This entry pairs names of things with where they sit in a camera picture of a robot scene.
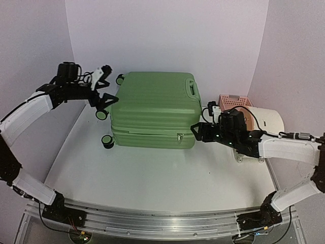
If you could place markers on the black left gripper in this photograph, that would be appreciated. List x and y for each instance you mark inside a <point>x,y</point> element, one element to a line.
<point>100,103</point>

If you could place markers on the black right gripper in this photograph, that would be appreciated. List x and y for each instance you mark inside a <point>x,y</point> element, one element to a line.
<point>203,127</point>

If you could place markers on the green hard-shell suitcase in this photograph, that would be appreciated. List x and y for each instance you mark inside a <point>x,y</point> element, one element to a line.
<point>154,110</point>

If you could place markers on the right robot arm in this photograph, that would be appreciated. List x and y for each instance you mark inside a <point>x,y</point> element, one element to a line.
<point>282,147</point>

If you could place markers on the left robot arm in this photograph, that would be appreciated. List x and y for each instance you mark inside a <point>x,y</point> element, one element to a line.
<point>51,203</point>

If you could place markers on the pink perforated plastic basket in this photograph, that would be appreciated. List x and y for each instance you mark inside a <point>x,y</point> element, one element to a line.
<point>226,102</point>

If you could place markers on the white cylindrical container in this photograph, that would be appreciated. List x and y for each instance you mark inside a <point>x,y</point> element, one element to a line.
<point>267,119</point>

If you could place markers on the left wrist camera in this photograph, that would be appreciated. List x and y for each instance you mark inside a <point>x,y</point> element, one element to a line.
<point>100,74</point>

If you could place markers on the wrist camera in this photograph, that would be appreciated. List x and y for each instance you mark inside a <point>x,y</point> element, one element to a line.
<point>100,74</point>
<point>214,110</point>

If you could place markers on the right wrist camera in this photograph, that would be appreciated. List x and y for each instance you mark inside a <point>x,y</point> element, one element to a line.
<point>214,110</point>

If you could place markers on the curved aluminium rail base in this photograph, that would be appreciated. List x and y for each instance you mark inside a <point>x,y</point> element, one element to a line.
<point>102,224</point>

